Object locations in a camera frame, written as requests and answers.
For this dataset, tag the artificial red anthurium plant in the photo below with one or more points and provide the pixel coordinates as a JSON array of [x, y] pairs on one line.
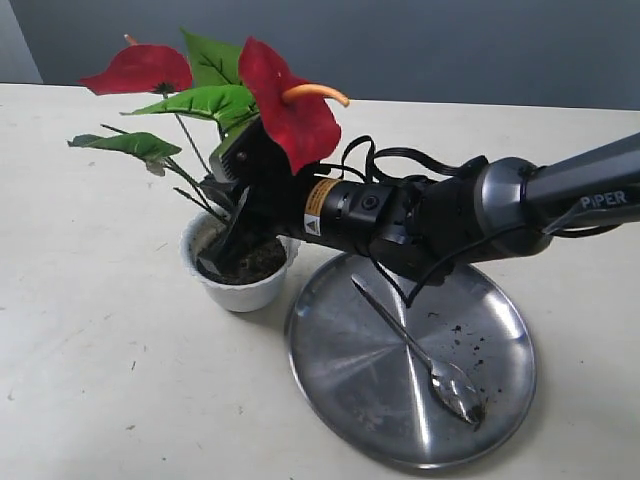
[[232, 86]]

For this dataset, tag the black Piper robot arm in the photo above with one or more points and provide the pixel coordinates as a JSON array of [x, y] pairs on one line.
[[415, 226]]

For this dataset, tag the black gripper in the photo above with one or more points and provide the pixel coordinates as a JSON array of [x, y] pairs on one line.
[[343, 215]]

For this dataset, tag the white scalloped plastic pot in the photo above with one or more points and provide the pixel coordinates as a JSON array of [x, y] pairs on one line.
[[242, 298]]

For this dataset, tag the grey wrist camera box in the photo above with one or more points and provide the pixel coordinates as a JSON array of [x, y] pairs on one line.
[[242, 153]]

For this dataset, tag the round stainless steel plate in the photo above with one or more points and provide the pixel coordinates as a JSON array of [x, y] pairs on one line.
[[365, 385]]

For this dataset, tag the small metal spoon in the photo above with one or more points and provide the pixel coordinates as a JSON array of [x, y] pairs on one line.
[[451, 385]]

